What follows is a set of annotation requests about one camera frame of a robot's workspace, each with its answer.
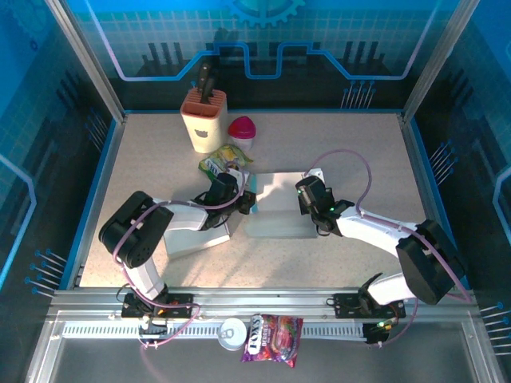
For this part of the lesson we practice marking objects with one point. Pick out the blue paper box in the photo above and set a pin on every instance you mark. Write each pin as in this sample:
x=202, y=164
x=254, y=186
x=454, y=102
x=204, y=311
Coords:
x=279, y=191

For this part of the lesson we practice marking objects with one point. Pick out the white paper box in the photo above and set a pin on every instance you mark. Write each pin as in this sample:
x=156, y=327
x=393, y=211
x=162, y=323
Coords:
x=191, y=243

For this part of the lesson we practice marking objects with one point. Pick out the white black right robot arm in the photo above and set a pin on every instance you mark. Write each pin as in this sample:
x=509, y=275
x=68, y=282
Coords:
x=371, y=231

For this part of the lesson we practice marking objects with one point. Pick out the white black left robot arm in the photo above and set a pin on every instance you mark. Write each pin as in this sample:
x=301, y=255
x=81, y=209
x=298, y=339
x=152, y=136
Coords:
x=183, y=217

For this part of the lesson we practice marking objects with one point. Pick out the green Fox's candy bag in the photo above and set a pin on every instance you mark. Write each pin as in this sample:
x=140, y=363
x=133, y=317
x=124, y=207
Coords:
x=227, y=155

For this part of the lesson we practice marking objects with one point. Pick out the beige knife block orange top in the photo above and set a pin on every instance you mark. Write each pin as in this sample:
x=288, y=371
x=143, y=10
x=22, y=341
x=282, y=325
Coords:
x=203, y=135

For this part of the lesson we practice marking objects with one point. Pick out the white jar pink lid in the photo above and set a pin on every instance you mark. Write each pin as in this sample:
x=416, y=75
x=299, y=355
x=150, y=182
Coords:
x=241, y=127

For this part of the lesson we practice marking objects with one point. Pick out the silver tin can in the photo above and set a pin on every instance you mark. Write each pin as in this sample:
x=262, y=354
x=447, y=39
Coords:
x=232, y=333

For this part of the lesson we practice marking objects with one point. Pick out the purple Fox's berries candy bag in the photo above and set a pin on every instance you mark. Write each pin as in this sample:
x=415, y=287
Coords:
x=275, y=339

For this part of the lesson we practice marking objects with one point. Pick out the aluminium mounting rail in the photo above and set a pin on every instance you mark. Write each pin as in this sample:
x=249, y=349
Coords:
x=259, y=300

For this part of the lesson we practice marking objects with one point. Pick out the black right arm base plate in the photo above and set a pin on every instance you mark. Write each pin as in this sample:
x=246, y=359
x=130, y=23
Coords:
x=345, y=305

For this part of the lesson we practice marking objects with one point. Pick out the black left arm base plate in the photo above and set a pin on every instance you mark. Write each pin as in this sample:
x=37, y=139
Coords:
x=179, y=305

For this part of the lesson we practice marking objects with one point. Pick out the aluminium frame post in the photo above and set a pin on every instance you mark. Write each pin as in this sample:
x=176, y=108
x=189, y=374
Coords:
x=435, y=60
x=88, y=60

